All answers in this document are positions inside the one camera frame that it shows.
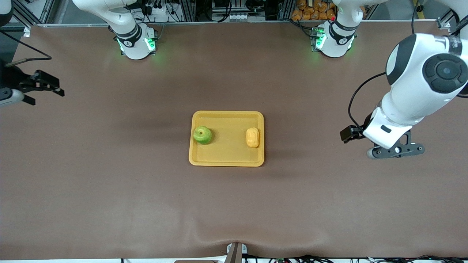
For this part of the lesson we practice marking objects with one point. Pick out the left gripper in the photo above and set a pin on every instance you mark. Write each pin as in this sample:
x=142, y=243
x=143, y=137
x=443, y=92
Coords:
x=351, y=133

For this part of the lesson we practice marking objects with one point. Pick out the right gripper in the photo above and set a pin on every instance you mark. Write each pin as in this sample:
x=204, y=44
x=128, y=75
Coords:
x=14, y=78

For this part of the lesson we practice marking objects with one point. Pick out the green apple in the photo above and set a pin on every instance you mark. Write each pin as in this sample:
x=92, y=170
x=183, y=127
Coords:
x=203, y=135

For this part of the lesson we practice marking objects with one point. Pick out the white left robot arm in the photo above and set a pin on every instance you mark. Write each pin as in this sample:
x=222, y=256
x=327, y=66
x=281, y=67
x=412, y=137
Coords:
x=420, y=84

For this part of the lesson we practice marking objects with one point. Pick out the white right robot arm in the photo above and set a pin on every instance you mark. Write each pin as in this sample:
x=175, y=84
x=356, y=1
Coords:
x=135, y=44

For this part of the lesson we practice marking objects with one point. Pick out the yellow plastic tray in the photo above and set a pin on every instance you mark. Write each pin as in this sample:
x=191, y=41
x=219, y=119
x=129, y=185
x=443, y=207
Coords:
x=226, y=146

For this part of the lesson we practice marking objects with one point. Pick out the orange packets pile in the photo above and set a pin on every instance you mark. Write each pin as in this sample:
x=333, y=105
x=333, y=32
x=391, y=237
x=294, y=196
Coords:
x=314, y=10

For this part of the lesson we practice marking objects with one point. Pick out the brown table mat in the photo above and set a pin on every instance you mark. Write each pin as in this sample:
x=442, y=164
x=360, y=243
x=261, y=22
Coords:
x=234, y=204

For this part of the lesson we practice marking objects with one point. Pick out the white power strip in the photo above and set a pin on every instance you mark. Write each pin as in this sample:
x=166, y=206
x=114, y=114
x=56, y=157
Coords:
x=161, y=10

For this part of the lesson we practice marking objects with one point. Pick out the metal corner bracket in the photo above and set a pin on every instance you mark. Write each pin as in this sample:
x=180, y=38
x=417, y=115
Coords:
x=443, y=23
x=26, y=31

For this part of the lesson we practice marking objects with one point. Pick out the yellow black striped post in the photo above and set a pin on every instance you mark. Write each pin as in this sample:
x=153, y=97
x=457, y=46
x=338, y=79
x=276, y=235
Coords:
x=421, y=12

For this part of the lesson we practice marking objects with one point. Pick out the table edge mount bracket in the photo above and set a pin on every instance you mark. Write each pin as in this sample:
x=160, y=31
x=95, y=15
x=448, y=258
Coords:
x=236, y=254

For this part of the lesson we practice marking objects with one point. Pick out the aluminium frame rail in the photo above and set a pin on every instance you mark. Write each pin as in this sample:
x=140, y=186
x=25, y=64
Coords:
x=219, y=22

